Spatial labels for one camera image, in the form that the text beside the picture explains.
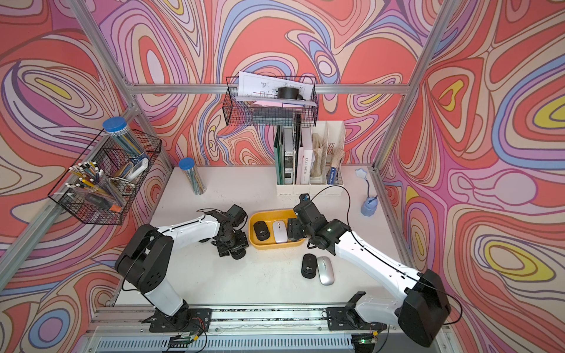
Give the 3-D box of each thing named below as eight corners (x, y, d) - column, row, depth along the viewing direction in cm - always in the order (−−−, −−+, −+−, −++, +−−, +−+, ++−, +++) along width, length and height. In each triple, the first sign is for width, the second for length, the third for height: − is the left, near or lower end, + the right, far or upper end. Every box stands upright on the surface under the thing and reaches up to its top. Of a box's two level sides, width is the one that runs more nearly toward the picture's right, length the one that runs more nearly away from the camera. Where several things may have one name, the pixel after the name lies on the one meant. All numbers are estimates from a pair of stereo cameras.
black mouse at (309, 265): (302, 278, 84) (302, 276, 82) (301, 255, 90) (301, 253, 88) (317, 278, 84) (318, 276, 82) (315, 255, 90) (316, 253, 88)
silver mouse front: (319, 285, 84) (320, 283, 82) (316, 258, 90) (317, 256, 88) (334, 285, 84) (335, 283, 82) (330, 258, 90) (331, 256, 88)
